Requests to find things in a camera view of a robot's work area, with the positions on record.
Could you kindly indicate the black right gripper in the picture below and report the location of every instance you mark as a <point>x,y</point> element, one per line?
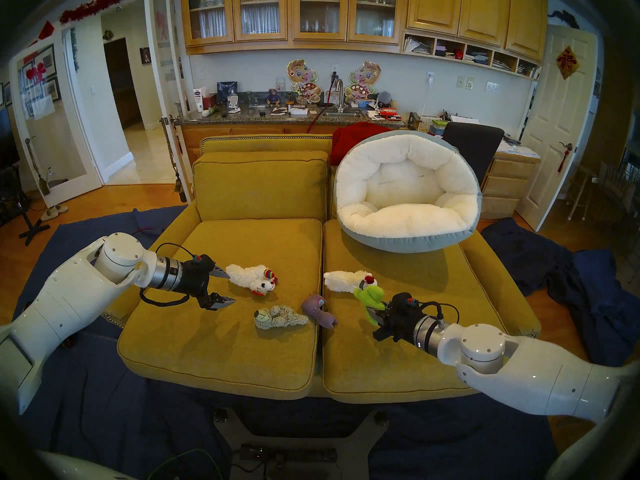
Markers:
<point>402,316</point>

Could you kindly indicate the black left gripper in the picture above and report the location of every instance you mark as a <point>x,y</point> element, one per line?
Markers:
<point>195,279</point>

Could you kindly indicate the green plush toy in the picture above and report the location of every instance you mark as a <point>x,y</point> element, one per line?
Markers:
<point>371,296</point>

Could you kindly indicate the white plush toy red bow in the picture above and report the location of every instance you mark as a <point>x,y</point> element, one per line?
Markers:
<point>342,280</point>

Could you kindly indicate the purple plush toy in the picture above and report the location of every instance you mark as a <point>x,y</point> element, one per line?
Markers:
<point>315,306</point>

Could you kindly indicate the beige fuzzy plush toy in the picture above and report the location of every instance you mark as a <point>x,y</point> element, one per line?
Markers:
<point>280,316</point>

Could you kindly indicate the white robot shoulder shell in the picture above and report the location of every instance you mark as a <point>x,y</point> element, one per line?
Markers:
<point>75,469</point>

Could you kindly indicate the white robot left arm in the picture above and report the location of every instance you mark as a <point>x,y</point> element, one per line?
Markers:
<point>75,294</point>

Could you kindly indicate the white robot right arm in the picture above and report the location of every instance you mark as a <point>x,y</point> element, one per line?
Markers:
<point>525,374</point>

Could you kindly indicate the white fluffy dog bed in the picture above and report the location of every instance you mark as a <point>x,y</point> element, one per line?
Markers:
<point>400,219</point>

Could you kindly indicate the white lamb toy rainbow ears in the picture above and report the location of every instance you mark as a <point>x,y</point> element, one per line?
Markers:
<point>247,276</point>

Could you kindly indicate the yellow sofa seat cushion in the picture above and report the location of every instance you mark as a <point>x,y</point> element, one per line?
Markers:
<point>225,349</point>
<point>400,374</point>

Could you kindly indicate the yellow sofa back cushion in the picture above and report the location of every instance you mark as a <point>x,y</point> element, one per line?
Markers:
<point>260,189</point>

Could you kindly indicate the black power strip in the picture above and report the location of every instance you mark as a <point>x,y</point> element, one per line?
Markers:
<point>290,455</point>

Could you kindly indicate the granite kitchen counter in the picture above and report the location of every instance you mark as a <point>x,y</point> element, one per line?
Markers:
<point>240,118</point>

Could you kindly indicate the blue floor cloth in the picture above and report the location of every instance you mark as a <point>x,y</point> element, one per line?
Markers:
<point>100,409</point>

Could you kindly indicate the white french door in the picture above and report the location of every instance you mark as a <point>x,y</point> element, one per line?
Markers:
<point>75,189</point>
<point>150,44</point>

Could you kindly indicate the beige slipper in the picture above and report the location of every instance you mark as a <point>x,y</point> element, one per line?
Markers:
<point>50,215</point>
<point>61,209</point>

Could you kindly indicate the red cloth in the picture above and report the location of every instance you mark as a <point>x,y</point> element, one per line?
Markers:
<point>352,139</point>

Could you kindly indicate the wooden desk with drawers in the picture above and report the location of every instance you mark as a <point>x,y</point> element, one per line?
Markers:
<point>505,189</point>

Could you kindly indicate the red box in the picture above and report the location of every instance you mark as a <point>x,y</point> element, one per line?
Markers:
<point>210,101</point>

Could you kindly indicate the white lotion bottle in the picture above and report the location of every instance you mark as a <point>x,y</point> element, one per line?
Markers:
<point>199,100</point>

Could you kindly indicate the small teddy bear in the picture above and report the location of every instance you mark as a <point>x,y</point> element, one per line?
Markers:
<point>273,98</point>

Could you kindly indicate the dark blue box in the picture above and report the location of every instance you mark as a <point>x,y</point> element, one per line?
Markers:
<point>226,90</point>

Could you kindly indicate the black floor stand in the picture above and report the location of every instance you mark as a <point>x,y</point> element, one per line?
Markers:
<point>30,229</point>

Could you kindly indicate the black office chair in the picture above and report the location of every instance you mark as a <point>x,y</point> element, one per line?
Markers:
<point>475,144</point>

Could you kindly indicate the dark blue cloth pile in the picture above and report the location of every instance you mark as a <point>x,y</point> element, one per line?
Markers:
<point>590,294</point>

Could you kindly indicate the stack of papers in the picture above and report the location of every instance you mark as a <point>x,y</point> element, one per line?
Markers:
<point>520,151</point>

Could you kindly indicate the chrome faucet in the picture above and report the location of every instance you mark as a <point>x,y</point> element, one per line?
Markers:
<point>342,96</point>

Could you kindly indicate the small dark framed picture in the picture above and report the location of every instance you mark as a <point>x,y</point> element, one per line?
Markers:
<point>145,55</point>

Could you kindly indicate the white panel door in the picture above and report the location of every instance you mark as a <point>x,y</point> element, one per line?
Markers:
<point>555,134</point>

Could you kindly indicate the black television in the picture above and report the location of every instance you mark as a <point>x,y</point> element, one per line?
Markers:
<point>7,139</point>

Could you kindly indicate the small green wreath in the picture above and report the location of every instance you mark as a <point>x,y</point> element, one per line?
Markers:
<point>108,35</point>

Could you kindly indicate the red bow decoration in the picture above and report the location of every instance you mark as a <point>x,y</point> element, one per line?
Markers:
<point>36,73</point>

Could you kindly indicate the red tinsel garland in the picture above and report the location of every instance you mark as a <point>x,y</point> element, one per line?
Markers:
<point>100,3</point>

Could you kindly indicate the red paper diamond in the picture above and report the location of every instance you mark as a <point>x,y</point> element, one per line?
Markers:
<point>46,30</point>

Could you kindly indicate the red diamond door ornament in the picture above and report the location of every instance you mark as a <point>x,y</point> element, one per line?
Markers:
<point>567,63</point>

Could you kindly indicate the yellow fabric sofa frame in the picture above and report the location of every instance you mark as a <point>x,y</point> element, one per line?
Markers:
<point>180,236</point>

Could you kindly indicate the grey robot base frame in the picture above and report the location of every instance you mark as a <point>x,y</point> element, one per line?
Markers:
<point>360,444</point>

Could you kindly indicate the cartoon pig wall decoration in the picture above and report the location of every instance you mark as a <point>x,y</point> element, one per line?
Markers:
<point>302,76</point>
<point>365,76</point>

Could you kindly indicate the black framed wall photo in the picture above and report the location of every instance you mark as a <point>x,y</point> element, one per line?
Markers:
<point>7,94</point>

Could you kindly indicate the wooden wall cabinet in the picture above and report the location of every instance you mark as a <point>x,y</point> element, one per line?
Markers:
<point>435,9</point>

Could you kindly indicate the black wall decoration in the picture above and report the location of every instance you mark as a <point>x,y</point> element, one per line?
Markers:
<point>565,18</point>

